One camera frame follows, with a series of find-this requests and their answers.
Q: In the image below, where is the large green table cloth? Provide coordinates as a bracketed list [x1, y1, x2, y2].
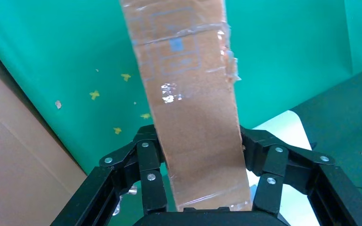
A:
[0, 0, 354, 226]

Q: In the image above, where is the large open cardboard carton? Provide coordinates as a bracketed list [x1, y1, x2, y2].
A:
[0, 57, 89, 226]

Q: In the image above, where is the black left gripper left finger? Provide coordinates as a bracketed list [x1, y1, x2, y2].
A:
[50, 124, 169, 226]

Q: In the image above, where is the white rounded panel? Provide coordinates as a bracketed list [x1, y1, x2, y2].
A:
[252, 110, 321, 226]

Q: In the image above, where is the small taped cardboard box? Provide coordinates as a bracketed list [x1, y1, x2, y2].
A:
[120, 0, 253, 213]

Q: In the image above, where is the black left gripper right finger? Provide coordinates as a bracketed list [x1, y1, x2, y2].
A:
[239, 124, 362, 226]

